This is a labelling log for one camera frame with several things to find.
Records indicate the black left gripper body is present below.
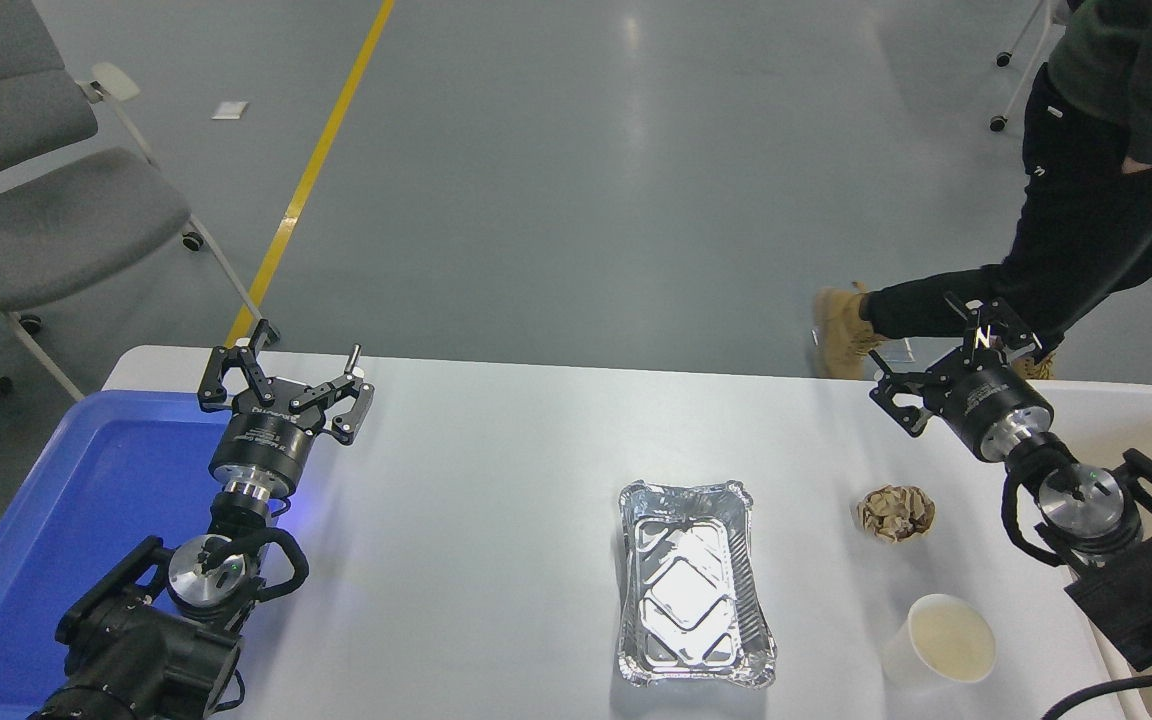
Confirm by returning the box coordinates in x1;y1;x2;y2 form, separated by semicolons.
210;398;323;498

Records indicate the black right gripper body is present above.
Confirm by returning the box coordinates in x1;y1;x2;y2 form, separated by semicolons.
936;362;1055;463

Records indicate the white paper cup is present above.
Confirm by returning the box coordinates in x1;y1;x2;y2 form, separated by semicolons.
881;593;997;688

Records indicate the crumpled tan paper ball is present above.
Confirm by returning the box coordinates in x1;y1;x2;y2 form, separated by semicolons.
856;485;937;544

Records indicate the person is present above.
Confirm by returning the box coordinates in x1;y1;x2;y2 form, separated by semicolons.
814;0;1152;382

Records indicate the blue plastic tray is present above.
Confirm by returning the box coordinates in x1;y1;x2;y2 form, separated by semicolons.
0;390;282;720

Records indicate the grey padded office chair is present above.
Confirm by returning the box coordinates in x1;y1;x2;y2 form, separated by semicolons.
0;0;282;401

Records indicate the silver foil tray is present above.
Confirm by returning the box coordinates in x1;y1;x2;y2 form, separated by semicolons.
618;480;778;691

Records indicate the white wheeled chair frame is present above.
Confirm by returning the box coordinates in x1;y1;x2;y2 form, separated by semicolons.
989;0;1053;133

